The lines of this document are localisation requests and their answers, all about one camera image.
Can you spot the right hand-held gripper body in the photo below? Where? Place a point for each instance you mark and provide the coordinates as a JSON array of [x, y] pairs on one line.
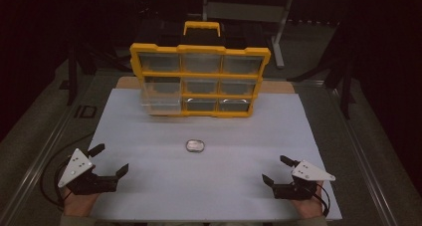
[[303, 182]]

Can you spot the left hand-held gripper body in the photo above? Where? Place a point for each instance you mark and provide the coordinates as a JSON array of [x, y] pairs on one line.
[[79, 173]]

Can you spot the small silver metal piece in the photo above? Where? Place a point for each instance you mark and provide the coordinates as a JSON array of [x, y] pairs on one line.
[[195, 146]]

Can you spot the large clear plastic drawer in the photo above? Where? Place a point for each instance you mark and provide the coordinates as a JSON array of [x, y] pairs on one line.
[[161, 96]]

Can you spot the yellow parts organizer cabinet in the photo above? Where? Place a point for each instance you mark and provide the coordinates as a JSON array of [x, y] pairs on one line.
[[200, 76]]

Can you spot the person's right hand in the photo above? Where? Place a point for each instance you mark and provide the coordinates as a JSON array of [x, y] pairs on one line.
[[308, 206]]

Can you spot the person's left hand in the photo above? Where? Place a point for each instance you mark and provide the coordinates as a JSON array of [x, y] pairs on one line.
[[79, 202]]

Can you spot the white table mat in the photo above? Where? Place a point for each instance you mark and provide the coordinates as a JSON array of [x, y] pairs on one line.
[[212, 173]]

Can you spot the black stand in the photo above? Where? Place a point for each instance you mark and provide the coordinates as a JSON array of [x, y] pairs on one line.
[[72, 76], [345, 86]]

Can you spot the grey metal stand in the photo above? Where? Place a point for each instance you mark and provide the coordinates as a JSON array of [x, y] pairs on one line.
[[247, 12]]

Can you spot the black rectangular frame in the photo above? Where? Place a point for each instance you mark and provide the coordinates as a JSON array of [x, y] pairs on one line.
[[85, 111]]

